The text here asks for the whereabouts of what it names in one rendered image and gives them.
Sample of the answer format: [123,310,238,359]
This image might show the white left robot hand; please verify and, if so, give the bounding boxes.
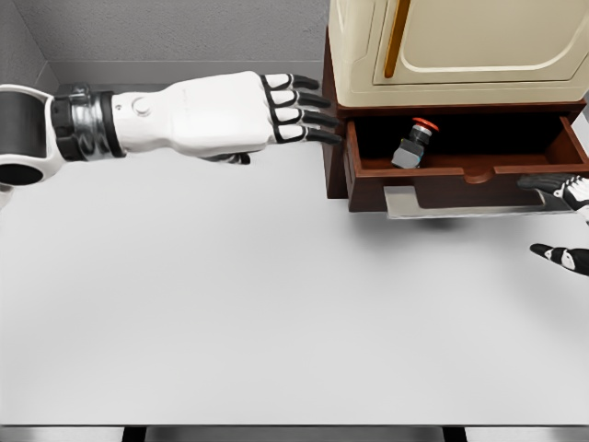
[169,70,344,167]

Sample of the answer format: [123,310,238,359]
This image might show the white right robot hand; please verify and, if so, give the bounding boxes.
[516,173,589,278]

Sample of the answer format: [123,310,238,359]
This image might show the brown wooden drawer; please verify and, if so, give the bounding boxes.
[343,114,589,221]

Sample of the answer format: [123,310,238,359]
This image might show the grey switch with red button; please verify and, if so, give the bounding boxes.
[390,116,439,170]

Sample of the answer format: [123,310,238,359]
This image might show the brown wooden drawer cabinet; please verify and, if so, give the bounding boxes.
[321,25,589,202]

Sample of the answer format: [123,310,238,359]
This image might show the cream cabinet with gold handle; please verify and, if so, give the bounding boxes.
[329,0,589,110]

